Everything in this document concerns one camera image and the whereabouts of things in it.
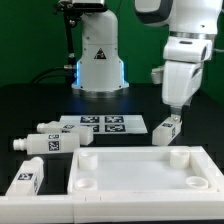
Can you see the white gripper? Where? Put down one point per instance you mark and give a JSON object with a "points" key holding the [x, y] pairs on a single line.
{"points": [[180, 81]]}

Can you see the white square desk top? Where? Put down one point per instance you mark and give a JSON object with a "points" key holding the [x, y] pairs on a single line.
{"points": [[144, 169]]}

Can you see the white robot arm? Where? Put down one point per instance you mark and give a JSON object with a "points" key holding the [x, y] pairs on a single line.
{"points": [[192, 28]]}

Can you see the white fiducial marker sheet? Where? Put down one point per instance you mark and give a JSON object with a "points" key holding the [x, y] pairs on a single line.
{"points": [[109, 124]]}

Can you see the white L-shaped fence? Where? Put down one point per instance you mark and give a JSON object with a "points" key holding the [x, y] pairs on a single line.
{"points": [[92, 206]]}

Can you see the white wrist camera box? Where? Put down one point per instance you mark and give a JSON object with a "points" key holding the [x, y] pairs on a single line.
{"points": [[187, 49]]}

